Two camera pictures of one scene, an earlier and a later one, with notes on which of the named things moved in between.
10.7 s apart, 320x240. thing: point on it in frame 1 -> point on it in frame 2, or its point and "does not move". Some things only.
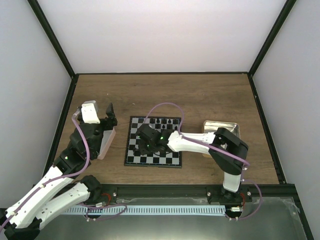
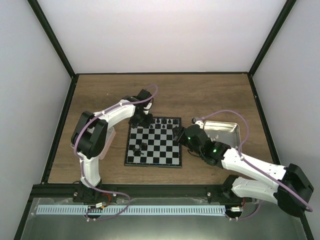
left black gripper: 111,121 -> 146,123
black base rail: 281,193 does not move
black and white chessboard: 170,159 does not move
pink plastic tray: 107,137 does not move
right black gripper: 143,150 -> 180,137
